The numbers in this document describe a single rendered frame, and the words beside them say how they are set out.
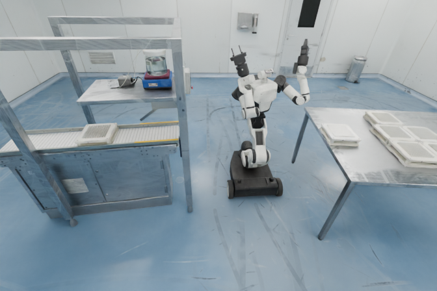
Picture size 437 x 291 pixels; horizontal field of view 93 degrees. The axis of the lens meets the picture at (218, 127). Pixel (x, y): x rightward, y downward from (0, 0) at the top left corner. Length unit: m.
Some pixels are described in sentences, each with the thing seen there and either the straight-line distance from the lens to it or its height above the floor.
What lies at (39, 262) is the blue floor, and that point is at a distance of 2.51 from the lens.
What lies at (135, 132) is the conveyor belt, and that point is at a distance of 1.94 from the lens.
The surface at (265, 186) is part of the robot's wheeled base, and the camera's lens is 2.33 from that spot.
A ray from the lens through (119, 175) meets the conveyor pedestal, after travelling 2.10.
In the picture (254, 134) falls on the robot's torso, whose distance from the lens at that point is 2.04.
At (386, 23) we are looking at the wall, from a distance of 6.82.
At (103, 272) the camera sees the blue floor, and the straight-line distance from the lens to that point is 2.23.
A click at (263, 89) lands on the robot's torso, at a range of 1.88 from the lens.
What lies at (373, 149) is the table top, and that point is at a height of 0.82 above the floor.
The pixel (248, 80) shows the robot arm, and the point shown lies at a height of 1.35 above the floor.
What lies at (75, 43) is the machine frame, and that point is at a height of 1.65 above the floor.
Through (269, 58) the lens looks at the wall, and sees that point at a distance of 5.67.
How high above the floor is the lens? 1.91
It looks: 34 degrees down
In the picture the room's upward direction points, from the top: 2 degrees clockwise
